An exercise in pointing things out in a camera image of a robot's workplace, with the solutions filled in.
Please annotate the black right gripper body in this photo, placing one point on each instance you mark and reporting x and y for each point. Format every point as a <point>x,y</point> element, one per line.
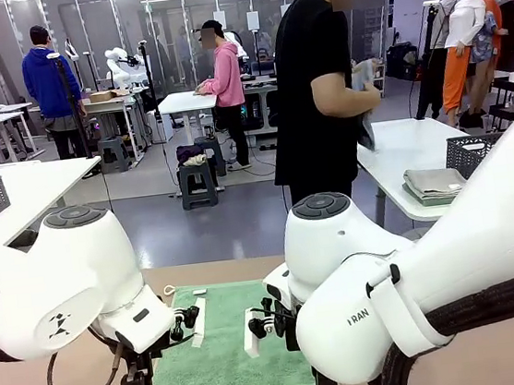
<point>291,332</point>

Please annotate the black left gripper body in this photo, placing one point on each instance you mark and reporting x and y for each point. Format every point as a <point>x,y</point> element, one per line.
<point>140,350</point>

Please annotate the pale blue-grey towel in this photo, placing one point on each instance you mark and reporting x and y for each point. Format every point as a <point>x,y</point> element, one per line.
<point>432,179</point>

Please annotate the grey towel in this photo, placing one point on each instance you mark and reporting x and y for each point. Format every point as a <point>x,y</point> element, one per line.
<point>364,73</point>

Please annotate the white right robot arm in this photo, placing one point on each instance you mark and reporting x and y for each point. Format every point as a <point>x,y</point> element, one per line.
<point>475,232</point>

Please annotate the person's right forearm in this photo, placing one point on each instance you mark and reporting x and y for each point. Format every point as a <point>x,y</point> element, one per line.
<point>339,101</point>

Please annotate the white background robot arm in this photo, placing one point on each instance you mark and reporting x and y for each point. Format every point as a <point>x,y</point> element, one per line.
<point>241,50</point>
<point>120,75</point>

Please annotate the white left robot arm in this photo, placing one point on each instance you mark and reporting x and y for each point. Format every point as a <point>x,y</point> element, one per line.
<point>61,270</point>

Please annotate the person's right hand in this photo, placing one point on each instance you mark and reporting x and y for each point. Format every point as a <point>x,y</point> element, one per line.
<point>369,98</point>

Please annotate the grey plastic step stool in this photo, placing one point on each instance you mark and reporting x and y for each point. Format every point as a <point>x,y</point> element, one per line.
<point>215,155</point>
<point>196,169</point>
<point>113,153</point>

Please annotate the beige cloth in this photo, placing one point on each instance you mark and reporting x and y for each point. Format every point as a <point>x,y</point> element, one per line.
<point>195,161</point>

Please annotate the purple cloth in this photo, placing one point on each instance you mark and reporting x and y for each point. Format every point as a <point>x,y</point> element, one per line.
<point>187,153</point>

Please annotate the grey robot workbench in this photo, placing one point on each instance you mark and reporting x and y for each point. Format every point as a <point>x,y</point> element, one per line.
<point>103,107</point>

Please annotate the white height-adjustable table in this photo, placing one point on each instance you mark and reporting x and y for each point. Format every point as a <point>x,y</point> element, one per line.
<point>182,102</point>

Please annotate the cardboard box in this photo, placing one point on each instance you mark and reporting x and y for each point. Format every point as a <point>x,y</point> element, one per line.
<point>100,97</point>

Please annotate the person in pink hoodie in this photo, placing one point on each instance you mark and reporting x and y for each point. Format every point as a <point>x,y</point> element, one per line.
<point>228,79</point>

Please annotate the black pole stand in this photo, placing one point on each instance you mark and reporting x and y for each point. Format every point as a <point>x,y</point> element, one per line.
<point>151,88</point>

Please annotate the wooden shoe shelf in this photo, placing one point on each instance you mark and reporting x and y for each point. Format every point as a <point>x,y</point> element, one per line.
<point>383,77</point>

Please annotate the person in black clothes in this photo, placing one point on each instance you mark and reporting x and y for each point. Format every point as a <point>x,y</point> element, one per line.
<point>302,57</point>

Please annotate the person in blue hoodie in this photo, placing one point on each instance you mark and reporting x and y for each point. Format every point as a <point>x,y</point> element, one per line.
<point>49,81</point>

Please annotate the mannequin with orange trousers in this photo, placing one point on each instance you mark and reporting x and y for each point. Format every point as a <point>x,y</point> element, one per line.
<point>453,77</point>

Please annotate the white hanging panel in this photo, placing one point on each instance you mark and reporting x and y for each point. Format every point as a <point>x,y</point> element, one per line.
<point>253,21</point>
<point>219,20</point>

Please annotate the mannequin with white sweater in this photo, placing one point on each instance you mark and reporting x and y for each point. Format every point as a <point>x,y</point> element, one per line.
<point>469,19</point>

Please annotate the mannequin with orange shirt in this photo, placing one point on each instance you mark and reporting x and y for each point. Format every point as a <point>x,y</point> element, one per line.
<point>491,3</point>

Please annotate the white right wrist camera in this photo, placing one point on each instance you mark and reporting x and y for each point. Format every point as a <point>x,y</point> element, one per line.
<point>253,341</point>

